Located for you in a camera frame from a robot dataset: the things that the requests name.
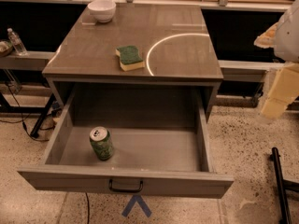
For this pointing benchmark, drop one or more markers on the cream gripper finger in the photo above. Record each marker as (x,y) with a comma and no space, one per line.
(283,92)
(266,39)

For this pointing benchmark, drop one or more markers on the green soda can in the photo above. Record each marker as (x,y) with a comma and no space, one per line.
(101,143)

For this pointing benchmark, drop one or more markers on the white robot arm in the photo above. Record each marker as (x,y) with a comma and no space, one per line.
(283,37)

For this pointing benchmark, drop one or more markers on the grey cabinet counter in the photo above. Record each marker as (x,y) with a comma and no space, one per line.
(172,40)

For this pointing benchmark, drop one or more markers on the grey open drawer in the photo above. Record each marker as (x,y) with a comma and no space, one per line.
(159,135)

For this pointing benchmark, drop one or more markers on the grey right side shelf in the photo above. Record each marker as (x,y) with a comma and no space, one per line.
(242,71)

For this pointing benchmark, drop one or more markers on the grey shelf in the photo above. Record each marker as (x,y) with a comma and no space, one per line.
(33,61)
(242,71)

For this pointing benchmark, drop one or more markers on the black metal stand leg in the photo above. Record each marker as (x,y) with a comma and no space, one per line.
(283,185)

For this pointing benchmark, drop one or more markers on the green and yellow sponge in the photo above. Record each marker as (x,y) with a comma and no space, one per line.
(129,58)

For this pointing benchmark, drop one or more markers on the white ceramic bowl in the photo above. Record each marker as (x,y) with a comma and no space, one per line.
(102,10)

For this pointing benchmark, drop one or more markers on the grey left side shelf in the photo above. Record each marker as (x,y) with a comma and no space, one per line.
(33,61)

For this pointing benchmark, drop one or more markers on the clear plastic water bottle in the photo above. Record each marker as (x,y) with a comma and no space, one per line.
(16,42)

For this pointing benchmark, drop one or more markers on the bowl on left shelf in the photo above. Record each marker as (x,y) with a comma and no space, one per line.
(5,48)

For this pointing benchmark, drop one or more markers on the black drawer handle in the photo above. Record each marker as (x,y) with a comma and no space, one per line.
(120,187)

